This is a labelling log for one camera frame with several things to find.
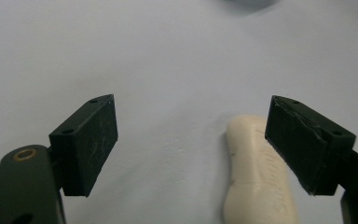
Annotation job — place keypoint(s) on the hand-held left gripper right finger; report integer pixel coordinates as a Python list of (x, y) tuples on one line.
[(304, 146)]

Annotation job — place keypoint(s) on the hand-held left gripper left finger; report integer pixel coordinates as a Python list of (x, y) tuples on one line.
[(85, 146)]

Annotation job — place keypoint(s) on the cream soap bar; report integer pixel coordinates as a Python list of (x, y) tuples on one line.
[(256, 177)]

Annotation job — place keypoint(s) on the dark blurred object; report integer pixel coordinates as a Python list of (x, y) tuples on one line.
[(245, 3)]

